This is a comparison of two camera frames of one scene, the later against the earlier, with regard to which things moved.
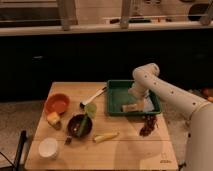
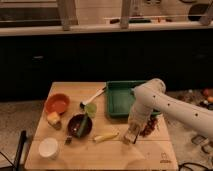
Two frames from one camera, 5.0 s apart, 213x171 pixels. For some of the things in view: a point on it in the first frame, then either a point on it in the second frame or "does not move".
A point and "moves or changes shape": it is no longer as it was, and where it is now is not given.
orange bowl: [57, 102] does not move
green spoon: [89, 110] does not move
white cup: [48, 148] does not move
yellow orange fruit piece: [54, 120] does not move
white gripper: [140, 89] -> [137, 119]
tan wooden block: [129, 107] moves or changes shape
